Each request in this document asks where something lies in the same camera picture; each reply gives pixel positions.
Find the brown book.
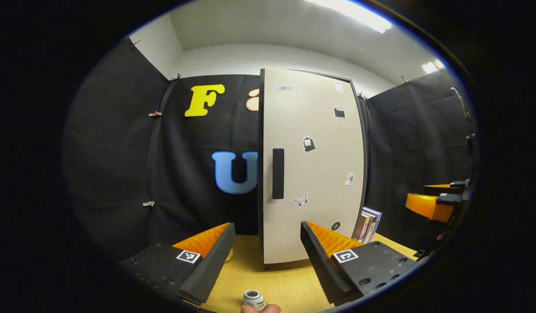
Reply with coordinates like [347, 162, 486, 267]
[353, 213, 368, 242]

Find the black cabinet door handle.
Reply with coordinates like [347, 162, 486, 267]
[272, 148, 285, 200]

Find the dark metal stand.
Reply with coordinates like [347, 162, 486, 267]
[451, 87, 471, 120]

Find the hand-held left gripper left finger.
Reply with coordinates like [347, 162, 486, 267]
[120, 222, 237, 306]

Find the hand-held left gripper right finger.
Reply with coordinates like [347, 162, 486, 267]
[300, 220, 425, 307]

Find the grey cabinet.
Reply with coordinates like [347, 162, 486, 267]
[256, 67, 369, 271]

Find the white bottle green label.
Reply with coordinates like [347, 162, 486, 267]
[242, 290, 266, 311]

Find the white blue book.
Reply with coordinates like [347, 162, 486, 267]
[363, 206, 382, 245]

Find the black backdrop cloth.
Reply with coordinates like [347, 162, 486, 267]
[61, 37, 479, 261]

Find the ceiling light panel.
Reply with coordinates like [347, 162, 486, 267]
[301, 0, 392, 34]
[421, 60, 445, 74]

